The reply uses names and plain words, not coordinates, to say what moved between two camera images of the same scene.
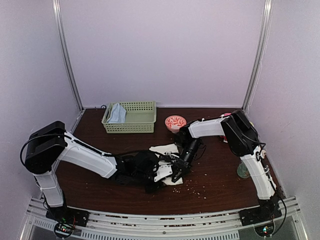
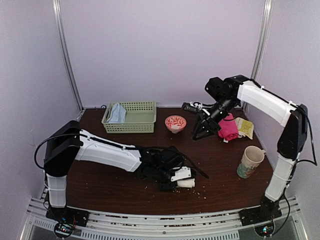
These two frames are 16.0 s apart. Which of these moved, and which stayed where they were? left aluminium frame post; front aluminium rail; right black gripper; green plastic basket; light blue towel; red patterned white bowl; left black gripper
Moved: right black gripper; left black gripper
Stayed: left aluminium frame post; light blue towel; green plastic basket; red patterned white bowl; front aluminium rail
